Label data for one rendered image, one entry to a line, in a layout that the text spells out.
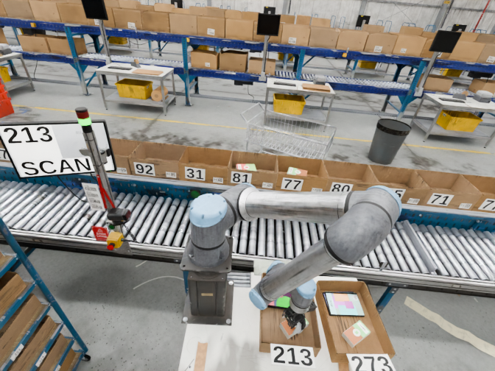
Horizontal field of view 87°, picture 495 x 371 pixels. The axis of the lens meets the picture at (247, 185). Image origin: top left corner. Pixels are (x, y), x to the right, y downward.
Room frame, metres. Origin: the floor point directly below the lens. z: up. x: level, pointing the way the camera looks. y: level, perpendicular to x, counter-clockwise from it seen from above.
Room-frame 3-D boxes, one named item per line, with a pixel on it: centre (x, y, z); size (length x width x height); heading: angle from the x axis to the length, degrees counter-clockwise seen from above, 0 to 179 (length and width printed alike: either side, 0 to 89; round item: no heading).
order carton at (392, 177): (1.81, -1.21, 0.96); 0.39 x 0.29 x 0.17; 89
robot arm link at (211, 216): (0.79, 0.14, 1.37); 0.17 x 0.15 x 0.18; 142
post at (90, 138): (1.12, 0.79, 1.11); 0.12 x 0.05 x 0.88; 89
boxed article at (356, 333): (0.66, -0.63, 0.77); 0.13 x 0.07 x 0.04; 124
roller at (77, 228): (1.40, 1.16, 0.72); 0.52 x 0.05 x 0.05; 179
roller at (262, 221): (1.37, -0.14, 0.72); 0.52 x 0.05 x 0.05; 179
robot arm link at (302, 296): (0.65, -0.28, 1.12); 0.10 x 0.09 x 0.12; 52
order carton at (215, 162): (1.84, 0.36, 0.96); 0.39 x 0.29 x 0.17; 89
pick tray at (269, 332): (0.73, -0.27, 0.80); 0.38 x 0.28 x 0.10; 0
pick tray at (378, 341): (0.73, -0.60, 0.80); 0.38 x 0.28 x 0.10; 4
